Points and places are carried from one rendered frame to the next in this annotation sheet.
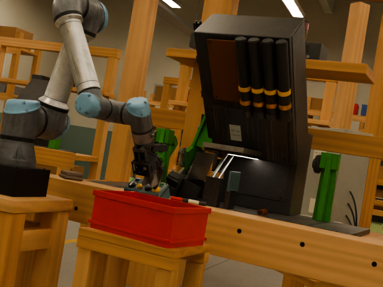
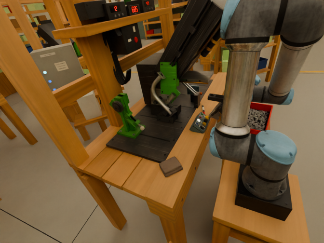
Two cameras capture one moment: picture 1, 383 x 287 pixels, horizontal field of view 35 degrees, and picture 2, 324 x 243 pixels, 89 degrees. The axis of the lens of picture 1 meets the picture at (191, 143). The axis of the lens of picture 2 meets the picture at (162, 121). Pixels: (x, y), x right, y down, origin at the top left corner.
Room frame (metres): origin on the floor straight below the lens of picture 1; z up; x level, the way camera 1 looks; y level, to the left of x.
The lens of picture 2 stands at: (2.37, 0.99, 1.58)
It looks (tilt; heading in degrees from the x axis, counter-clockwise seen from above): 35 degrees down; 277
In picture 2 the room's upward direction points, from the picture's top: 10 degrees counter-clockwise
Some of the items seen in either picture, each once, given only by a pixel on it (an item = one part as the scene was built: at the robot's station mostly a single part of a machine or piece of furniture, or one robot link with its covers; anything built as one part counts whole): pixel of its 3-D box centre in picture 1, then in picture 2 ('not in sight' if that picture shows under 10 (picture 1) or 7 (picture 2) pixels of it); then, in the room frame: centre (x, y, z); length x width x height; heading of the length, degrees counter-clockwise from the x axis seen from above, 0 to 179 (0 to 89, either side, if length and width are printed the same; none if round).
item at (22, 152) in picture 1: (15, 151); (264, 174); (2.06, 0.59, 0.99); 0.15 x 0.15 x 0.10
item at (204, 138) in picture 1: (211, 134); (170, 76); (2.40, -0.07, 1.17); 0.13 x 0.12 x 0.20; 65
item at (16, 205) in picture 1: (7, 197); (256, 196); (2.06, 0.59, 0.83); 0.32 x 0.32 x 0.04; 66
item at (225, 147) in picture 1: (241, 152); (184, 76); (2.30, -0.19, 1.11); 0.39 x 0.16 x 0.03; 155
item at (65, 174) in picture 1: (70, 175); (170, 166); (2.43, 0.46, 0.91); 0.10 x 0.08 x 0.03; 25
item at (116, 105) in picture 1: (111, 111); (248, 93); (2.04, 0.28, 1.18); 0.11 x 0.11 x 0.08; 63
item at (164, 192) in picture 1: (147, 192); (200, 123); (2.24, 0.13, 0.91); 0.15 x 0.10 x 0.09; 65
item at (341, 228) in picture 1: (223, 206); (170, 105); (2.43, -0.17, 0.89); 1.10 x 0.42 x 0.02; 65
